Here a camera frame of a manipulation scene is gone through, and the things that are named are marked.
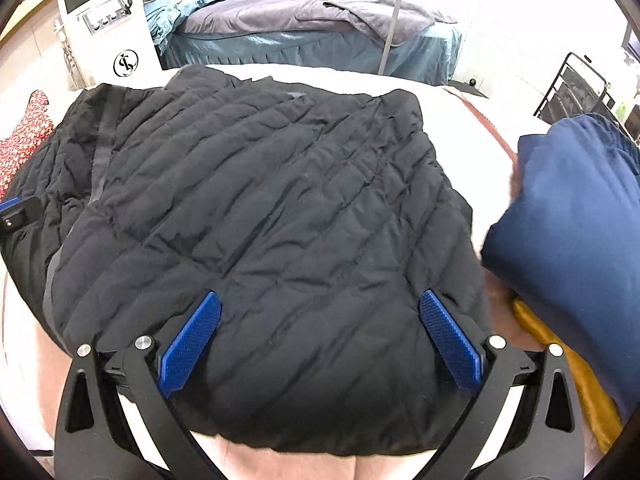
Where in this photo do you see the black wire rack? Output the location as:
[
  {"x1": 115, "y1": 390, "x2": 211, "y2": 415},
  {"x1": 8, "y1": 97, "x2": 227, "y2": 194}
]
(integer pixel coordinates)
[{"x1": 534, "y1": 52, "x2": 639, "y2": 145}]

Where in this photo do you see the yellow satin cloth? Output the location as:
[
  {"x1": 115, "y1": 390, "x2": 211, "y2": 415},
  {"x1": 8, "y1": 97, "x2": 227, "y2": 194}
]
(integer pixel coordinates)
[{"x1": 512, "y1": 296, "x2": 624, "y2": 454}]

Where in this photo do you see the white machine with screen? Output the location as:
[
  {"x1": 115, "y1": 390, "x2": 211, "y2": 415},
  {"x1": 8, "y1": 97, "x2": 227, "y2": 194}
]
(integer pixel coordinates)
[{"x1": 58, "y1": 0, "x2": 162, "y2": 88}]

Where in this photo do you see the black quilted jacket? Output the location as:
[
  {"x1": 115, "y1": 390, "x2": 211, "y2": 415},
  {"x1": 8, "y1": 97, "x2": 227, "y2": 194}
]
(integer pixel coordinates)
[{"x1": 1, "y1": 66, "x2": 488, "y2": 456}]

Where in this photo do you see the red floral garment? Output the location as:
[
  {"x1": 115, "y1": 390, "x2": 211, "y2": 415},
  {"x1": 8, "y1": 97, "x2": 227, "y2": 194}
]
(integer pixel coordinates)
[{"x1": 0, "y1": 90, "x2": 54, "y2": 196}]

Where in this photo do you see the navy blue folded garment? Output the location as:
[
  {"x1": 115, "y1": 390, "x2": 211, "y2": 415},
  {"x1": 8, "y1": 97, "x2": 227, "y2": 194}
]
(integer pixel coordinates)
[{"x1": 480, "y1": 113, "x2": 639, "y2": 420}]

